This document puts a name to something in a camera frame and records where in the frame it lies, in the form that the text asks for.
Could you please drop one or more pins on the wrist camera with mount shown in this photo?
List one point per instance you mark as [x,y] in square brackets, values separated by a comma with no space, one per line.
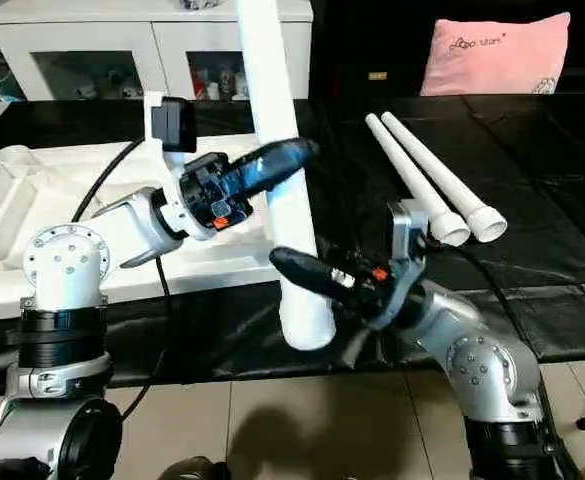
[167,125]
[407,235]

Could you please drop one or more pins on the black work mat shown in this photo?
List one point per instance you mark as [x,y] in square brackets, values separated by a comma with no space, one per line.
[222,340]

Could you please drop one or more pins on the black furniture with yellow label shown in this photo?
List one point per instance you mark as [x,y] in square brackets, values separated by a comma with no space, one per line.
[372,45]

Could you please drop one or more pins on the dark ornament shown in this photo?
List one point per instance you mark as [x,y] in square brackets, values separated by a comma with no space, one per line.
[200,4]

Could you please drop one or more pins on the white cabinet with glass doors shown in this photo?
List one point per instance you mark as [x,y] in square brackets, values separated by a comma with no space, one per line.
[122,50]

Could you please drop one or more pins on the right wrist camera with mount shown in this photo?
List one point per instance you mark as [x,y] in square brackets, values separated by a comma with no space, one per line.
[407,235]

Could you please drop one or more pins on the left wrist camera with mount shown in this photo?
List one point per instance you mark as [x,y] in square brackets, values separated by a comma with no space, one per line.
[167,125]

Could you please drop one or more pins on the pink pillow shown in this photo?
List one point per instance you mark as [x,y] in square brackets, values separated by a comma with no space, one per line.
[497,55]

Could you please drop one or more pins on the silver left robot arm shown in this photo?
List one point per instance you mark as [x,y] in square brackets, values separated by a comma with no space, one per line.
[67,270]

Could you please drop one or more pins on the white plastic table leg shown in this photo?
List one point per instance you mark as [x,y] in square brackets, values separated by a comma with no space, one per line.
[437,170]
[412,175]
[277,100]

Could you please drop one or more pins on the white plastic table top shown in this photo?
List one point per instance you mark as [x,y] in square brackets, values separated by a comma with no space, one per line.
[32,200]

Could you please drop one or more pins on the dark robot foot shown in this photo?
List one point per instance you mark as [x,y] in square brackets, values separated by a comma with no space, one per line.
[187,470]

